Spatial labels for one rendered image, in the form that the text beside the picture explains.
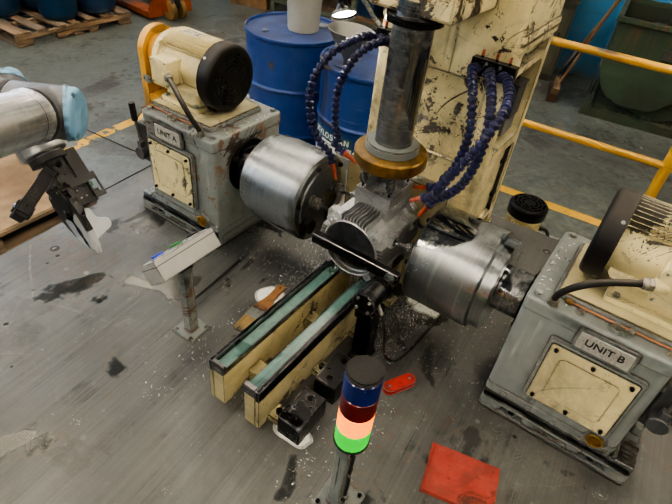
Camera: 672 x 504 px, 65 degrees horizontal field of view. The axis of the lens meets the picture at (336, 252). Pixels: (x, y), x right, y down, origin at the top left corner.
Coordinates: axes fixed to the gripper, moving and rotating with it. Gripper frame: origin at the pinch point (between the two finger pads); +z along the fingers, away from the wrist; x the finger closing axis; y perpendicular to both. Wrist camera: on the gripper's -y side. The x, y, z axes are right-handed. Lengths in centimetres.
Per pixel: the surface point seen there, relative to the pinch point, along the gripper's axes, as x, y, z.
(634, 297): -76, 52, 55
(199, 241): -3.6, 19.8, 9.6
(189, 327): 13.2, 14.7, 28.5
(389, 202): -30, 55, 23
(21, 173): 213, 73, -51
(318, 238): -12, 45, 24
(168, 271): -3.6, 9.5, 11.5
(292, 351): -15.4, 18.9, 40.1
